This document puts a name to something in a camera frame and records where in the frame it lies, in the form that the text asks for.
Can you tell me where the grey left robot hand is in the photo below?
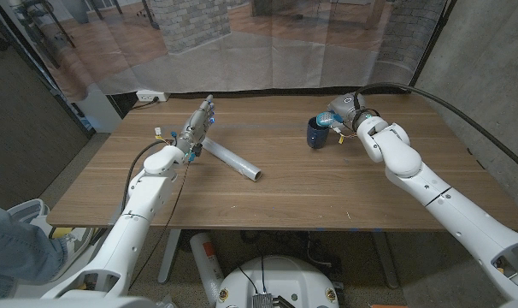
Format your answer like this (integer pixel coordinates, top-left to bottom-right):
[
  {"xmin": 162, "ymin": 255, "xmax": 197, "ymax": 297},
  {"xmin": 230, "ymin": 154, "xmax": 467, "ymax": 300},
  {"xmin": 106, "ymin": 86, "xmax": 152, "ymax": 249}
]
[{"xmin": 175, "ymin": 94, "xmax": 216, "ymax": 163}]

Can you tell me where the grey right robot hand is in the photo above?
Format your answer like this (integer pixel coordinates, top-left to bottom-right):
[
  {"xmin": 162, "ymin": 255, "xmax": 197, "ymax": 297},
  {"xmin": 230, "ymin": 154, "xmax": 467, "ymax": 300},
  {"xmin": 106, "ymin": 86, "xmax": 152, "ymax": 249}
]
[{"xmin": 326, "ymin": 92, "xmax": 380, "ymax": 134}]

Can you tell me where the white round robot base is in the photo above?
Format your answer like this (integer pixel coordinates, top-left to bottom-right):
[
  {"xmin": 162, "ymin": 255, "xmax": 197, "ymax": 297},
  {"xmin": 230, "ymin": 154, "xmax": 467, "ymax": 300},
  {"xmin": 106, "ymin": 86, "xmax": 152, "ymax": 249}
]
[{"xmin": 215, "ymin": 255, "xmax": 340, "ymax": 308}]

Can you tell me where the dark blue cup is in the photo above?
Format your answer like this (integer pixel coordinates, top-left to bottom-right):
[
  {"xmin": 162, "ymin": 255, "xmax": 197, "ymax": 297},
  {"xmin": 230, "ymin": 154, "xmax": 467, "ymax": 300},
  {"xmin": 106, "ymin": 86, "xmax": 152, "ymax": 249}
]
[{"xmin": 306, "ymin": 115, "xmax": 331, "ymax": 150}]

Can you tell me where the clear plastic wrap roll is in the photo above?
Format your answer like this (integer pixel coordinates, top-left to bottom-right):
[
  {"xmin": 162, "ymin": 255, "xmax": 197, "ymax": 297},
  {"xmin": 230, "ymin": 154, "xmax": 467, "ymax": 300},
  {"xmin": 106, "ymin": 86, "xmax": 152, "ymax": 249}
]
[{"xmin": 201, "ymin": 137, "xmax": 263, "ymax": 183}]

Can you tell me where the white power strip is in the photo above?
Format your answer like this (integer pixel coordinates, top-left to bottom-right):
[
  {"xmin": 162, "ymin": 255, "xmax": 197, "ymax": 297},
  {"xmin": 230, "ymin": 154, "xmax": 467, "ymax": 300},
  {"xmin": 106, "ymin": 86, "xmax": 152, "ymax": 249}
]
[{"xmin": 135, "ymin": 89, "xmax": 171, "ymax": 103}]

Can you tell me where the printed room backdrop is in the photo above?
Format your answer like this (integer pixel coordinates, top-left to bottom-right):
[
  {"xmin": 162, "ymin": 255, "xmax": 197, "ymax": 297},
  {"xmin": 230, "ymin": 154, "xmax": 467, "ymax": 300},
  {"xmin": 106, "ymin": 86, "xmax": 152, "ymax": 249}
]
[{"xmin": 0, "ymin": 0, "xmax": 450, "ymax": 103}]

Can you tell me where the black backdrop stand pole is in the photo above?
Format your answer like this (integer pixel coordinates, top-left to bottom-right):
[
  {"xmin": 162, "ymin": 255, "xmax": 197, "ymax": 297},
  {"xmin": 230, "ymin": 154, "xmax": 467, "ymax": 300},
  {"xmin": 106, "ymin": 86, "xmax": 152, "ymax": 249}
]
[
  {"xmin": 0, "ymin": 0, "xmax": 96, "ymax": 136},
  {"xmin": 407, "ymin": 0, "xmax": 459, "ymax": 94}
]

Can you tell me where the grey table leg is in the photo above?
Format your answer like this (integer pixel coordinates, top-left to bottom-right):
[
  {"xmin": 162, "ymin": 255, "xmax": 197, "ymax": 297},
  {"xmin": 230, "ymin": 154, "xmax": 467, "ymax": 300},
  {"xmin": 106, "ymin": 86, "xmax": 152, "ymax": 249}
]
[
  {"xmin": 372, "ymin": 230, "xmax": 400, "ymax": 290},
  {"xmin": 157, "ymin": 228, "xmax": 183, "ymax": 285}
]

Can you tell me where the white roll with orange label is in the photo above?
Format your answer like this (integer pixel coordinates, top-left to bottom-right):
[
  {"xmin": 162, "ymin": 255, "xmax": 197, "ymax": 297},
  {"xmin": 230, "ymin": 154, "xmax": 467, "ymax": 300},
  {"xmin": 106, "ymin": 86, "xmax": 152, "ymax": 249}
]
[{"xmin": 189, "ymin": 232, "xmax": 225, "ymax": 307}]

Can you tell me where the white sneaker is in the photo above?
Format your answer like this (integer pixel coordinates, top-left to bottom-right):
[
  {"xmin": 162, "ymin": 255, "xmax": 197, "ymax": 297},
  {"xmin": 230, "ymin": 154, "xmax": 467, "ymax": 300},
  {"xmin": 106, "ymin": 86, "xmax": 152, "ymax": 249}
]
[
  {"xmin": 7, "ymin": 198, "xmax": 50, "ymax": 226},
  {"xmin": 49, "ymin": 226, "xmax": 96, "ymax": 281}
]

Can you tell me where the person's leg in jeans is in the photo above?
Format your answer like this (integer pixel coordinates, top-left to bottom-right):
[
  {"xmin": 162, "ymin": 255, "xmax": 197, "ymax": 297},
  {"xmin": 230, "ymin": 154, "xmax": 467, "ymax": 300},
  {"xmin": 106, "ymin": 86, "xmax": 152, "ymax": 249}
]
[{"xmin": 0, "ymin": 199, "xmax": 70, "ymax": 299}]

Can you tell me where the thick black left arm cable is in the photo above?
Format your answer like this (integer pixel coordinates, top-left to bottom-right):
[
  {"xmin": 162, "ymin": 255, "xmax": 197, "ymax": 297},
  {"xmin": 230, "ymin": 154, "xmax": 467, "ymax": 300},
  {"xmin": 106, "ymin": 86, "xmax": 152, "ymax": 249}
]
[{"xmin": 121, "ymin": 139, "xmax": 175, "ymax": 213}]

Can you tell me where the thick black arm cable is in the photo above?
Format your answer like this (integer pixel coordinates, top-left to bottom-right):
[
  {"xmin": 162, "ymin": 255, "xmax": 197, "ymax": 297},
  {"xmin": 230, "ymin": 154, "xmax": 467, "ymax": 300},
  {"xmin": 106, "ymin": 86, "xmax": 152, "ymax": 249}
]
[
  {"xmin": 352, "ymin": 81, "xmax": 518, "ymax": 179},
  {"xmin": 121, "ymin": 139, "xmax": 175, "ymax": 213}
]

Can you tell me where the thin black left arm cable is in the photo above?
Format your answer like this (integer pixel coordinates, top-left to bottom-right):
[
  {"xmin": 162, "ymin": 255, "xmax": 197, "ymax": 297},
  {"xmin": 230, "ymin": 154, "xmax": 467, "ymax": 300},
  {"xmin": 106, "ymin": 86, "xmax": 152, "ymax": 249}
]
[{"xmin": 127, "ymin": 161, "xmax": 192, "ymax": 291}]

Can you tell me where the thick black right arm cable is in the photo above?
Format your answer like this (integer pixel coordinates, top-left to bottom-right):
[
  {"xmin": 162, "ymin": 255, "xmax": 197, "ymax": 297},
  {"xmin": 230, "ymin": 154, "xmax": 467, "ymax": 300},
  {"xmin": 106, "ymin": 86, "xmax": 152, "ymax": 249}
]
[{"xmin": 352, "ymin": 81, "xmax": 518, "ymax": 179}]

